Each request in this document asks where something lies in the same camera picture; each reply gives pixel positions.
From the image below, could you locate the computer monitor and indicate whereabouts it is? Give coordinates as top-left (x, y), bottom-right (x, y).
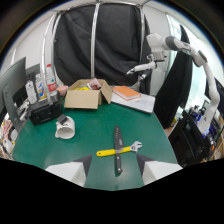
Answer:
top-left (0, 56), bottom-right (28, 134)

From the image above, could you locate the black equipment box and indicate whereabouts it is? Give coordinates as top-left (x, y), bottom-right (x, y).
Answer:
top-left (28, 99), bottom-right (64, 127)

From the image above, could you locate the yellow item in box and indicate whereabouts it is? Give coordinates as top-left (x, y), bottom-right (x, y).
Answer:
top-left (75, 86), bottom-right (92, 92)

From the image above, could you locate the orange book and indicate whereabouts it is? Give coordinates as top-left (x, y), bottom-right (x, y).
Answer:
top-left (112, 85), bottom-right (142, 102)

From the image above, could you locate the black chair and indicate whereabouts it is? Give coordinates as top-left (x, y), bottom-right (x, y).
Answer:
top-left (167, 110), bottom-right (212, 168)

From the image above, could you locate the black hanging cloth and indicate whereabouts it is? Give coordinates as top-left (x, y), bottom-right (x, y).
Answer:
top-left (153, 24), bottom-right (194, 130)

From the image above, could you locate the metal frame pole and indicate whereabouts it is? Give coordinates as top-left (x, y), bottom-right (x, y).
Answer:
top-left (89, 2), bottom-right (101, 80)

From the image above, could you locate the black kitchen knife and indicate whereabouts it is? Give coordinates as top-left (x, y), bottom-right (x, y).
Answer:
top-left (113, 125), bottom-right (125, 177)

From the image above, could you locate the black curtain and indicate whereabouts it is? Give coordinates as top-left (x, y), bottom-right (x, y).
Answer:
top-left (53, 2), bottom-right (152, 95)

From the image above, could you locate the pink item in box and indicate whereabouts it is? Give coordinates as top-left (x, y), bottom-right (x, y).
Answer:
top-left (87, 77), bottom-right (102, 91)

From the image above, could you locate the silver laptop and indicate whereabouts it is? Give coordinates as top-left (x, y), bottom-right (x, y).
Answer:
top-left (110, 91), bottom-right (156, 115)

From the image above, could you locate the white bottle yellow blue label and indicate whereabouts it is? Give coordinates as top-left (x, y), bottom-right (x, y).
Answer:
top-left (35, 73), bottom-right (48, 102)

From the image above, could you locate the white small bottle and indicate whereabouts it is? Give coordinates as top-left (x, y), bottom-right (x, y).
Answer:
top-left (25, 79), bottom-right (38, 105)

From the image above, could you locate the white curved holder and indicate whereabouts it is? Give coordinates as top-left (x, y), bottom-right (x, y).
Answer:
top-left (54, 115), bottom-right (77, 140)

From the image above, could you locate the open cardboard box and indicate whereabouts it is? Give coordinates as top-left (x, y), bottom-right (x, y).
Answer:
top-left (63, 78), bottom-right (113, 110)

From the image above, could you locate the clear bottle red label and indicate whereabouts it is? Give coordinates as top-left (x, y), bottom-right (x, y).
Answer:
top-left (45, 63), bottom-right (58, 98)

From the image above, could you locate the yellow handled adjustable wrench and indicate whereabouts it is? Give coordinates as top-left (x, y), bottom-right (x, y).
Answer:
top-left (95, 140), bottom-right (143, 158)

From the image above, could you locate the black charger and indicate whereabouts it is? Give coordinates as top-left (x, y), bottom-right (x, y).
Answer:
top-left (56, 114), bottom-right (69, 125)

